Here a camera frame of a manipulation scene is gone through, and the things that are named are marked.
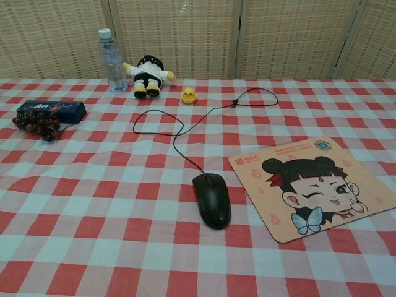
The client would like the black computer mouse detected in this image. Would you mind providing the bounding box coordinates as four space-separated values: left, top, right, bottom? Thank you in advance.
192 173 232 230

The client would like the cartoon girl mouse pad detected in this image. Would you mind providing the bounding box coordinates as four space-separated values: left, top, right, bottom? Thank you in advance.
228 136 396 244

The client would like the small yellow rubber duck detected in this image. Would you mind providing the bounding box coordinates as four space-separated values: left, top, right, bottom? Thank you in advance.
180 87 199 104

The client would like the plush doll white shirt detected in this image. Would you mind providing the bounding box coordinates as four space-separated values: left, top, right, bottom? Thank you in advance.
122 54 176 99

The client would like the bamboo folding screen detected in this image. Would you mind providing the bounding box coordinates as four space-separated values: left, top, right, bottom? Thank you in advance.
0 0 396 80

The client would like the clear plastic water bottle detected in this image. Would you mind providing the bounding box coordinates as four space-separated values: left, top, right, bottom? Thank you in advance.
98 27 127 93

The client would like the red white checkered tablecloth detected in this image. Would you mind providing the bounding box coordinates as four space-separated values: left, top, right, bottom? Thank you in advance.
0 77 396 297

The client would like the dark blue rectangular box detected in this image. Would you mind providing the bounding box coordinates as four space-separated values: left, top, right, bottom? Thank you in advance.
15 100 87 124

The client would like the thin black mouse cable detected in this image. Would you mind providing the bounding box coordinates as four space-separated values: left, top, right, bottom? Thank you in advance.
132 88 278 183

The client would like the dark red bead bracelet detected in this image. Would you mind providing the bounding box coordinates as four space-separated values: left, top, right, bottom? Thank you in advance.
12 110 71 144

